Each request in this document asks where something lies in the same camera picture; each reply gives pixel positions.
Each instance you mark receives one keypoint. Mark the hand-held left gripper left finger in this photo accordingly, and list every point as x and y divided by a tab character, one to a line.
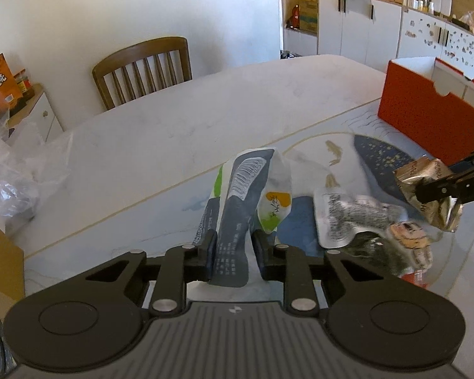
211	256

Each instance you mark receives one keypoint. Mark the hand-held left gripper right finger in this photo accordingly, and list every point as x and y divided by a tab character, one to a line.
259	256

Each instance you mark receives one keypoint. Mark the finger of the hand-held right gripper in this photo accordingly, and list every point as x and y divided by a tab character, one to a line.
438	191
472	160

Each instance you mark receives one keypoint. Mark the gold foil packet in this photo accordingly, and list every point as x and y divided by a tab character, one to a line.
422	171

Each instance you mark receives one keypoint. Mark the white grey tissue pack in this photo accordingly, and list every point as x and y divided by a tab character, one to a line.
237	205

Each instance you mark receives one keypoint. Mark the red cardboard shoe box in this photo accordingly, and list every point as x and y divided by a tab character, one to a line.
414	106

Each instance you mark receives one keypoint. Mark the printed clear plastic packet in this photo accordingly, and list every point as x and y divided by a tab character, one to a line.
339	213

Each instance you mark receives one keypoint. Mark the white marble desktop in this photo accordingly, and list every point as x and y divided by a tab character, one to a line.
162	126

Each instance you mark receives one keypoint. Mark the white cabinet with magnets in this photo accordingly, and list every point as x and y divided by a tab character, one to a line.
442	39

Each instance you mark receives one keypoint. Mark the white lower cabinet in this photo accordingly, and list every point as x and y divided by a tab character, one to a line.
359	27

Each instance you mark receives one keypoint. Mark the black white sneakers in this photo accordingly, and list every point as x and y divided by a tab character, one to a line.
289	53

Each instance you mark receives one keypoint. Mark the brown cardboard box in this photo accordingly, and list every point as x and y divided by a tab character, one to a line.
0	268

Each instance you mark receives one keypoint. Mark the clear plastic bags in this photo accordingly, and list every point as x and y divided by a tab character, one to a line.
19	166

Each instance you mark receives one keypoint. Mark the brown wooden chair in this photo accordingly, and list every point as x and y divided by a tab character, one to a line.
142	53

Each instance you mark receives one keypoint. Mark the printed cardboard carton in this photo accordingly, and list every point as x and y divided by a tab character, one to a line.
309	14

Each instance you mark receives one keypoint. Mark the small white drawer cabinet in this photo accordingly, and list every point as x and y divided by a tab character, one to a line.
39	114

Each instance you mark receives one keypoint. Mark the glass sauce jar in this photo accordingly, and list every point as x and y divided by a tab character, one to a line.
23	85

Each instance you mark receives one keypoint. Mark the orange snack bag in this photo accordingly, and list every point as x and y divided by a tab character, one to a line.
0	81

